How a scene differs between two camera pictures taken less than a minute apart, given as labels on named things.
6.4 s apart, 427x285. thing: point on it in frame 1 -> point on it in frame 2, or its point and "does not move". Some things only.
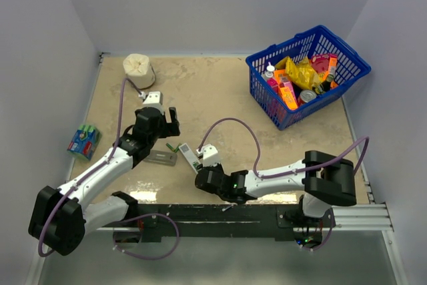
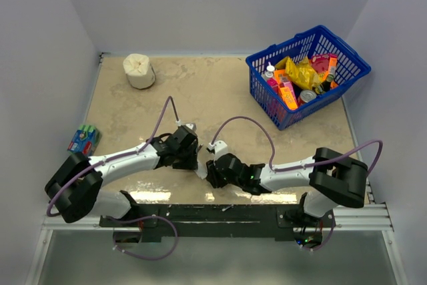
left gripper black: x=170 y=129 -> x=191 y=163
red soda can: x=305 y=97 does not move
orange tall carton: x=333 y=65 does not move
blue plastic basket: x=319 y=39 does not move
